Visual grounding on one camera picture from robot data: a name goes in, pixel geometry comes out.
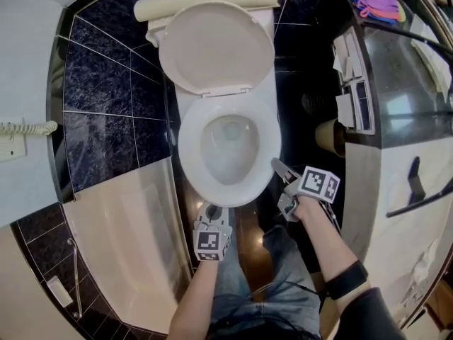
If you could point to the chrome toilet paper holder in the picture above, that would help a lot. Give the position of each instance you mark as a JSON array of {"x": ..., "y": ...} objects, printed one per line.
[{"x": 361, "y": 112}]

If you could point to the crumpled white tissue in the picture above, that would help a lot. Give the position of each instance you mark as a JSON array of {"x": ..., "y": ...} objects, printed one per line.
[{"x": 426, "y": 264}]

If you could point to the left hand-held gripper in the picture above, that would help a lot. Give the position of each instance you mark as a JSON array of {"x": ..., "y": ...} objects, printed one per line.
[{"x": 209, "y": 241}]

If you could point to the person's legs in blue jeans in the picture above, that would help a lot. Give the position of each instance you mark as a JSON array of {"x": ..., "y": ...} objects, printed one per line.
[{"x": 230, "y": 271}]

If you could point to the white bathtub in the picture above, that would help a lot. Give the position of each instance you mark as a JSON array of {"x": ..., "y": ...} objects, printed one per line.
[{"x": 124, "y": 246}]

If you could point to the marble vanity counter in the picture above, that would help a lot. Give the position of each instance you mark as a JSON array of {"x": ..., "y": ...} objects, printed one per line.
[{"x": 400, "y": 253}]

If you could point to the white toilet bowl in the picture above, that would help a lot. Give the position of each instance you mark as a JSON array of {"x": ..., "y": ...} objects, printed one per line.
[{"x": 230, "y": 161}]

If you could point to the person's left forearm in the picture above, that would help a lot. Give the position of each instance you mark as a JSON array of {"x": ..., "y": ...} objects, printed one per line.
[{"x": 194, "y": 296}]

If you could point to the black wristband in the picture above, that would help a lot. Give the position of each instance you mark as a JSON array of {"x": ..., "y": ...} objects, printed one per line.
[{"x": 347, "y": 280}]

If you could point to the chrome grab bar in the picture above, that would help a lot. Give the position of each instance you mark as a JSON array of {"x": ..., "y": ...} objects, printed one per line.
[{"x": 76, "y": 278}]

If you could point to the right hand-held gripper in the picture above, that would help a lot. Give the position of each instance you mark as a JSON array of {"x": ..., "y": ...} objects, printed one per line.
[{"x": 316, "y": 182}]

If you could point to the blue cloth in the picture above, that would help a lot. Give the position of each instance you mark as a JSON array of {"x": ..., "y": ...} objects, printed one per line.
[{"x": 385, "y": 19}]

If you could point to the white toilet seat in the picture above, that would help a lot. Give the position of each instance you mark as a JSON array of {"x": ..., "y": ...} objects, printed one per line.
[{"x": 189, "y": 147}]

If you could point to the person's right forearm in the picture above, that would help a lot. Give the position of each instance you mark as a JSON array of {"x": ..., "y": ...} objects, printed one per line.
[{"x": 325, "y": 239}]

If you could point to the white toilet lid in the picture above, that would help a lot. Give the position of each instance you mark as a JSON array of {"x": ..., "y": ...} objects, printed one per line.
[{"x": 216, "y": 44}]

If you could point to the white paper sheet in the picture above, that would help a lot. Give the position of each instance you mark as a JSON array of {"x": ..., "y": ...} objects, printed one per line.
[{"x": 345, "y": 110}]

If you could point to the black tripod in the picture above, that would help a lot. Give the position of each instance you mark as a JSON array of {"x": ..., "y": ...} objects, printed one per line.
[{"x": 417, "y": 203}]

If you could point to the white folded card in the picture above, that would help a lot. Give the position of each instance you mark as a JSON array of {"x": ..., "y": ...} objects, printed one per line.
[{"x": 431, "y": 55}]

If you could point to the black stand on counter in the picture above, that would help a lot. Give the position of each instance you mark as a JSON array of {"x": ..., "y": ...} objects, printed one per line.
[{"x": 417, "y": 182}]

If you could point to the white soap dish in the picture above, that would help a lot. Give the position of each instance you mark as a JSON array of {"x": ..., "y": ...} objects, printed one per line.
[{"x": 59, "y": 290}]

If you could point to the white phone wall plate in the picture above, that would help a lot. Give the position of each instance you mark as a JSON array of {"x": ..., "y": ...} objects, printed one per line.
[{"x": 12, "y": 149}]

